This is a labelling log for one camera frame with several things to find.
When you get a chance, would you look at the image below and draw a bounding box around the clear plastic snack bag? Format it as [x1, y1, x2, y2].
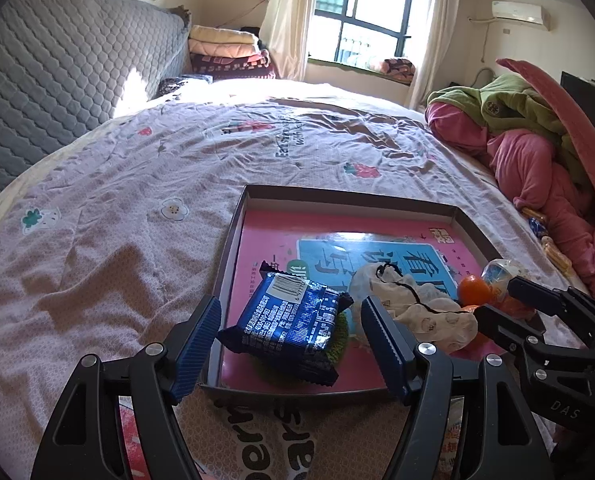
[480, 258, 538, 321]

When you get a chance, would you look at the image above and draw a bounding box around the grey quilted headboard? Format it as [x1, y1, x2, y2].
[0, 0, 193, 216]

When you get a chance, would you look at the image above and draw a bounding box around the printed strawberry bedsheet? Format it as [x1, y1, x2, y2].
[0, 80, 588, 480]

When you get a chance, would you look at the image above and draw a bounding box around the small orange tangerine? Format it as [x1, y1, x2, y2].
[457, 274, 493, 307]

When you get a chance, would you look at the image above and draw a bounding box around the white air conditioner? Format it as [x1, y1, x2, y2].
[491, 0, 551, 29]

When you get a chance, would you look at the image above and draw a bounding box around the dark cardboard box tray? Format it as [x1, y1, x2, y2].
[200, 184, 508, 403]

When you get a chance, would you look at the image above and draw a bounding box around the cream folded blanket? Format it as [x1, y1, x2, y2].
[190, 25, 260, 47]

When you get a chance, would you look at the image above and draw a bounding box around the pink duvet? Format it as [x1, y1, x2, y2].
[425, 100, 595, 306]

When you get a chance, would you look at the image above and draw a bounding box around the dark patterned pillow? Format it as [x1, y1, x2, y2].
[157, 75, 214, 97]

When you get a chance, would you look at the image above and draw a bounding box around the coral red blanket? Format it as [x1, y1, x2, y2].
[496, 57, 595, 241]

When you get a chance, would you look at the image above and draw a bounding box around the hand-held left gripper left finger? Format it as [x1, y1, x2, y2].
[30, 294, 223, 480]

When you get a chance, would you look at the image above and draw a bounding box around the green blanket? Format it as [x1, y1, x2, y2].
[427, 74, 594, 186]

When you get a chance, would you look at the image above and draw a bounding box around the black framed window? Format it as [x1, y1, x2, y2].
[315, 0, 433, 68]

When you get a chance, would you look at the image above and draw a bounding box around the beige organza hair scrunchie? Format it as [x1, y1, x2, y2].
[350, 260, 478, 353]

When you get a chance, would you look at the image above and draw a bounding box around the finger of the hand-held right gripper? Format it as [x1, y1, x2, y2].
[507, 275, 595, 332]
[472, 304, 595, 362]

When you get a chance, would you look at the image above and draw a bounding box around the floral windowsill cushion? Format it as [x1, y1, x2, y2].
[367, 56, 417, 84]

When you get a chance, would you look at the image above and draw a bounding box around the blue wrapped candy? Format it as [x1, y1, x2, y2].
[527, 215, 551, 239]

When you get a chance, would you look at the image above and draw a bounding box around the pink folded blanket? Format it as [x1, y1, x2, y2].
[190, 40, 266, 59]

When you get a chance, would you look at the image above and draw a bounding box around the cream curtain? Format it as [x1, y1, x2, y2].
[410, 0, 464, 111]
[267, 0, 321, 81]

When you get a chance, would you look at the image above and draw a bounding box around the blue snack packet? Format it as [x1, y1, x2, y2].
[217, 260, 354, 387]

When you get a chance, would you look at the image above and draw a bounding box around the maroon patterned folded blanket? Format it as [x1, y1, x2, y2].
[191, 52, 278, 81]

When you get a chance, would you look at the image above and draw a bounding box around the yellow snack packet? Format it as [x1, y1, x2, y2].
[540, 235, 574, 277]

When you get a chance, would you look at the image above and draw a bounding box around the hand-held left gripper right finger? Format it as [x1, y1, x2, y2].
[360, 295, 553, 480]

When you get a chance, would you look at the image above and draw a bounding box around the green fuzzy hair scrunchie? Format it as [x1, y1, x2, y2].
[247, 307, 352, 367]

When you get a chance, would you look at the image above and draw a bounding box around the black television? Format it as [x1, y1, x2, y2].
[561, 71, 595, 156]

